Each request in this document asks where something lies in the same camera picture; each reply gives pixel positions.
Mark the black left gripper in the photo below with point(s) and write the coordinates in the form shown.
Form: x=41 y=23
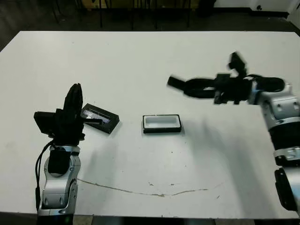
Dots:
x=68 y=129

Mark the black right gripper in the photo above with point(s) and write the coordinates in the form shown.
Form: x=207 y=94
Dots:
x=234 y=90

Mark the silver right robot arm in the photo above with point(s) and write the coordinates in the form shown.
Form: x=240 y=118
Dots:
x=281 y=105

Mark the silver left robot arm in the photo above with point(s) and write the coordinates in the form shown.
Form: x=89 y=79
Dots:
x=56 y=187

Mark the black box base white insert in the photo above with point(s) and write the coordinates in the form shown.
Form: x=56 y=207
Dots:
x=161 y=130

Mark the black metal furniture leg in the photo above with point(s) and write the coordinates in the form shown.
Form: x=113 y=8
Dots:
x=100 y=14

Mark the small black round object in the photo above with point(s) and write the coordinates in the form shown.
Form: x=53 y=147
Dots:
x=258 y=7

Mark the yellow wooden board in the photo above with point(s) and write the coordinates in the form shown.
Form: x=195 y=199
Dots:
x=90 y=3

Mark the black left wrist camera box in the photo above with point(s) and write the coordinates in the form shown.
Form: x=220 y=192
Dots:
x=44 y=122

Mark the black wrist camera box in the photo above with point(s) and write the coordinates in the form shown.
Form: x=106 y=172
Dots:
x=237 y=63
x=44 y=122

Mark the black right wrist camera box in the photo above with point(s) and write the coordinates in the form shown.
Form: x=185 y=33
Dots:
x=237 y=63

